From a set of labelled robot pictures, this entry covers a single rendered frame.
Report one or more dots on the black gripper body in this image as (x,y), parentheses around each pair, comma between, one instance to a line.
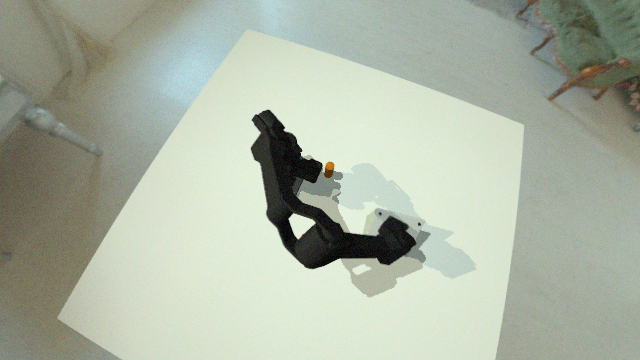
(309,168)

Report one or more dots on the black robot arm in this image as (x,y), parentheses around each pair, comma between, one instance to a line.
(325,242)

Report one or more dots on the orange cylinder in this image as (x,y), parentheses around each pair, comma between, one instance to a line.
(329,168)

